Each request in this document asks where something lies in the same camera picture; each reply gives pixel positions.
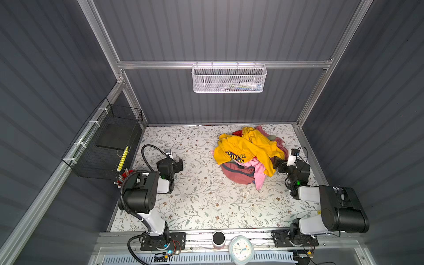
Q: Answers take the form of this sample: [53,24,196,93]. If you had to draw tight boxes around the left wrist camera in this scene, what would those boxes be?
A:
[165,149,174,159]

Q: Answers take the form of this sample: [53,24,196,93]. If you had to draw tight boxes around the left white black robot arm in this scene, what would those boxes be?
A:
[118,158,183,249]

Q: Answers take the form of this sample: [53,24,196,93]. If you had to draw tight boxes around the markers in white basket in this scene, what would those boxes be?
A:
[219,82,263,93]

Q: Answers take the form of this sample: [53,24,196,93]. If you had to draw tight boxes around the black wire mesh basket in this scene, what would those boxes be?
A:
[62,99,144,182]

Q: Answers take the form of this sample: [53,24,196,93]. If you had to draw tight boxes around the yellow printed t-shirt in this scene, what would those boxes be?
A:
[214,127,286,177]

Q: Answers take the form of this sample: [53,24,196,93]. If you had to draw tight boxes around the red cup with pens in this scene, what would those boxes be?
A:
[114,168,134,188]

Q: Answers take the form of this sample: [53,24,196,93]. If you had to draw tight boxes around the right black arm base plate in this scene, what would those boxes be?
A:
[271,229,319,248]

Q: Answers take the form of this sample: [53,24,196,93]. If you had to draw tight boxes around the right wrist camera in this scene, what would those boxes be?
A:
[287,149,300,166]

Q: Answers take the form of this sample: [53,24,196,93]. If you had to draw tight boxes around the black white cylindrical speaker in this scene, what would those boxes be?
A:
[212,231,226,250]

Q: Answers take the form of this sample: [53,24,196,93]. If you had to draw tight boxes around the maroon printed t-shirt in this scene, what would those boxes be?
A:
[220,162,255,185]

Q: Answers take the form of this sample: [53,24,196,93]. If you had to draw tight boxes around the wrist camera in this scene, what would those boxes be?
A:
[287,149,300,166]
[165,149,174,159]

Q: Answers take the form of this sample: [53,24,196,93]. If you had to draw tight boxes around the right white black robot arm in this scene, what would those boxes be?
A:
[273,155,370,247]

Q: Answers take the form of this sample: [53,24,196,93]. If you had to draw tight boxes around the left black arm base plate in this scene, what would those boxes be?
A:
[139,233,187,251]

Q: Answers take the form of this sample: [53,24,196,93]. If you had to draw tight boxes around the white round clock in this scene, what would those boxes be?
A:
[229,236,255,265]

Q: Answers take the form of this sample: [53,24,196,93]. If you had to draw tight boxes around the white wire mesh basket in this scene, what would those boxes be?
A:
[191,63,267,93]

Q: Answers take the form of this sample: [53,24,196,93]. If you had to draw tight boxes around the light pink cloth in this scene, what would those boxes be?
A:
[241,158,267,191]

